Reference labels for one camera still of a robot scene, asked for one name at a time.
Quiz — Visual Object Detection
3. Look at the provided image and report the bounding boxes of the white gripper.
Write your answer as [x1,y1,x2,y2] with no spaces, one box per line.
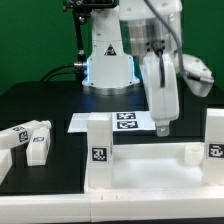
[141,53,179,137]

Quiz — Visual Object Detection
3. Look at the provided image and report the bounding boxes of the white desk tabletop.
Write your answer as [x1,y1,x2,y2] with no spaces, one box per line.
[84,142,224,192]

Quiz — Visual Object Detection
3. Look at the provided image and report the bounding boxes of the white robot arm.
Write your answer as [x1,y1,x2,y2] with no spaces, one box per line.
[119,0,182,137]

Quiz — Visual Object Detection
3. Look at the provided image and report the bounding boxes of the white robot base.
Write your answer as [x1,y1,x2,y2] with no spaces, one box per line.
[82,7,140,95]

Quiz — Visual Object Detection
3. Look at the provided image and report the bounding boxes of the white marker sheet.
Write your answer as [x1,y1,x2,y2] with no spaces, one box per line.
[68,111,155,133]

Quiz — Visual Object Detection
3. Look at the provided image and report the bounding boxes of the white block left edge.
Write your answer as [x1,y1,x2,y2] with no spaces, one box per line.
[0,149,12,184]

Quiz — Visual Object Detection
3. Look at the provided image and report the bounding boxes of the grey braided cable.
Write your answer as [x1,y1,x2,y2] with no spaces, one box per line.
[143,0,214,84]

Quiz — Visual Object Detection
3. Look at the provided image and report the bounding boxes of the white front rail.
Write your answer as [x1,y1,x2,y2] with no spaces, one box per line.
[0,187,224,224]

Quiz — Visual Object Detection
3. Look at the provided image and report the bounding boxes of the black cables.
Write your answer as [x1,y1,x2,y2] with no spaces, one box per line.
[40,63,84,82]

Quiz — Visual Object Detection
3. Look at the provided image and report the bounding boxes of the black camera stand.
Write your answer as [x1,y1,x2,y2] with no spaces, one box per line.
[62,0,117,81]

